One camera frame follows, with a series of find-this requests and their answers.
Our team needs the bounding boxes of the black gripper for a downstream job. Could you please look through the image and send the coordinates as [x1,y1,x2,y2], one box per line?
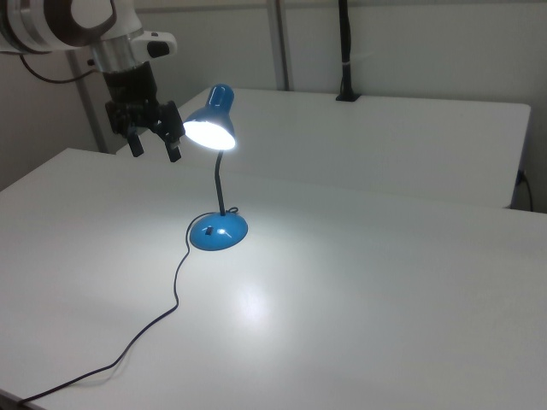
[102,62,184,163]

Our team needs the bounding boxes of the blue desk lamp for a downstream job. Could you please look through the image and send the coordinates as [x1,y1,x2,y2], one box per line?
[182,83,250,252]

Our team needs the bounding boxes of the white rectangular desk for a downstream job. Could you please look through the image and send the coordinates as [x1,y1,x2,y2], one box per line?
[114,86,532,210]

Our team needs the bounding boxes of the black pole with clamp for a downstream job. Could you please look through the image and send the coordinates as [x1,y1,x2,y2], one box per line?
[334,0,362,103]

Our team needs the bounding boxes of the grey metal frame post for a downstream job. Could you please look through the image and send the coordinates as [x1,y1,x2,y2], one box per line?
[266,0,297,91]
[66,50,117,155]

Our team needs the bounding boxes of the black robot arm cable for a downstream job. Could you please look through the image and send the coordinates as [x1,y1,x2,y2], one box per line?
[19,54,104,85]

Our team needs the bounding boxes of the black lamp power cable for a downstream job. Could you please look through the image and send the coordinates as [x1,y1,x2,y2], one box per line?
[16,206,240,407]

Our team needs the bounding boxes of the black cable beside desk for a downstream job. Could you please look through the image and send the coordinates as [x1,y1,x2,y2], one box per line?
[516,169,535,212]

